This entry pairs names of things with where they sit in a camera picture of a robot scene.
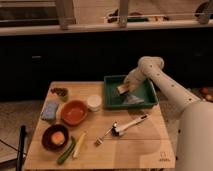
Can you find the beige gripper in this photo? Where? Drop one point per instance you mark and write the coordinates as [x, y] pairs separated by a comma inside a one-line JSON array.
[[134, 79]]

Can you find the tan wooden eraser block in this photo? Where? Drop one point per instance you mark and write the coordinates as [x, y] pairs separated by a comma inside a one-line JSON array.
[[122, 89]]

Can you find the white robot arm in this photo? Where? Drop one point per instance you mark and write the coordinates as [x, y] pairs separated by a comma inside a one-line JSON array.
[[195, 141]]

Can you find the grey cloth in tray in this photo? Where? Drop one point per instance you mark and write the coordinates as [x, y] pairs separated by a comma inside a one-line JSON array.
[[132, 99]]

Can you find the green plastic tray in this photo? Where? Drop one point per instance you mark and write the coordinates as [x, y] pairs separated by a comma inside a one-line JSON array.
[[114, 101]]

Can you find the white cup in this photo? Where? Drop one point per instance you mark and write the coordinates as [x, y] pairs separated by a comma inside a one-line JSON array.
[[94, 102]]

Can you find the orange bowl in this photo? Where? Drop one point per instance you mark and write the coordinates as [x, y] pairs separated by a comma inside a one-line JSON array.
[[74, 112]]

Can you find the metal fork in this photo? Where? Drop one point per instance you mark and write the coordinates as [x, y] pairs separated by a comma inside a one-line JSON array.
[[100, 140]]

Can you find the pale yellow toy vegetable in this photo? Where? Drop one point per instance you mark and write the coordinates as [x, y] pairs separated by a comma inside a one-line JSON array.
[[78, 145]]

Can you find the blue sponge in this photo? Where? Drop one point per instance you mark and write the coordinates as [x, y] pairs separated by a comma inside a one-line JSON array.
[[49, 111]]

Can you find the orange yellow toy food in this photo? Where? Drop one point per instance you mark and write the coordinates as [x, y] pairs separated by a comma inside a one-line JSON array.
[[58, 138]]

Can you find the dark brown bowl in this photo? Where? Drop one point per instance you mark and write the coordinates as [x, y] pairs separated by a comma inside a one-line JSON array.
[[46, 137]]

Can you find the green toy vegetable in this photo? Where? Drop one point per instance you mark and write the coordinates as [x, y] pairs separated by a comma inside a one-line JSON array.
[[69, 150]]

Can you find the black pole at left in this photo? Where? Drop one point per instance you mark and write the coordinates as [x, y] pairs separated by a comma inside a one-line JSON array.
[[21, 145]]

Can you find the white handled kitchen tool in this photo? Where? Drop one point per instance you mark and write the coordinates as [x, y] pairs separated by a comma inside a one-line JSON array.
[[119, 130]]

